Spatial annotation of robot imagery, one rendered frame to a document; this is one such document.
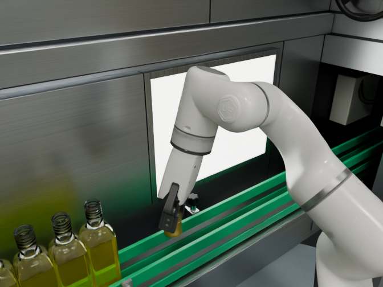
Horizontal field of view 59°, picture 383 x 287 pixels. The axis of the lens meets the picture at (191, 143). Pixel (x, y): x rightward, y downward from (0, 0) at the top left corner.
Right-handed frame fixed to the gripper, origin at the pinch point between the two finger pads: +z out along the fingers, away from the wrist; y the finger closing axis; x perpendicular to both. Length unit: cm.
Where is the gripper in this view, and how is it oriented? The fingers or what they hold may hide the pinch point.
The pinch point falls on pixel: (172, 216)
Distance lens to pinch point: 66.9
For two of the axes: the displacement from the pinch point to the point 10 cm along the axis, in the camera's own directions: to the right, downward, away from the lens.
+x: 9.4, 3.1, -1.6
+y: -2.6, 3.0, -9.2
